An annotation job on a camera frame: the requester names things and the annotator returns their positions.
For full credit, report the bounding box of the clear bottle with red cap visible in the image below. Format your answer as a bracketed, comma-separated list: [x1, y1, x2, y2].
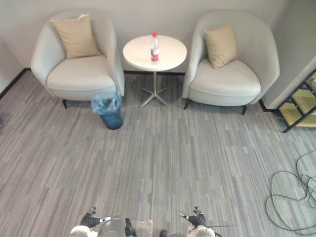
[150, 31, 160, 65]

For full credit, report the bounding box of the small dark blue bin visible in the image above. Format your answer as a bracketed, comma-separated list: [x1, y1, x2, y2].
[98, 97, 123, 130]

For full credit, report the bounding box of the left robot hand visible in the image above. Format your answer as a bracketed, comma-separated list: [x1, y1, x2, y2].
[81, 206, 112, 228]

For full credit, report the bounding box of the translucent blue bin bag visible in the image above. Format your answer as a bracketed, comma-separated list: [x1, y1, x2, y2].
[91, 90, 122, 117]

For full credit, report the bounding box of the black cable on floor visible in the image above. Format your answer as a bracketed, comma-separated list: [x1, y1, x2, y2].
[265, 151, 316, 236]

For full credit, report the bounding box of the round white side table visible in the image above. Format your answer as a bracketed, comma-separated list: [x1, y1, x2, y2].
[122, 34, 188, 108]

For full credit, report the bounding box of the beige square cushion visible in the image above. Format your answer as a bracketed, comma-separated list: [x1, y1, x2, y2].
[51, 14, 102, 60]
[204, 21, 238, 70]

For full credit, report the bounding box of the black metal frame shelf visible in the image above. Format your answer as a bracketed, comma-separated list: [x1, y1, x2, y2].
[276, 67, 316, 134]

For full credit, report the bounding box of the light grey tub armchair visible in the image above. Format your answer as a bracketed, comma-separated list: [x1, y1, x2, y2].
[182, 9, 281, 116]
[30, 9, 125, 109]

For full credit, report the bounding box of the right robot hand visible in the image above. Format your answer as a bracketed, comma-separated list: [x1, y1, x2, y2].
[179, 206, 206, 229]

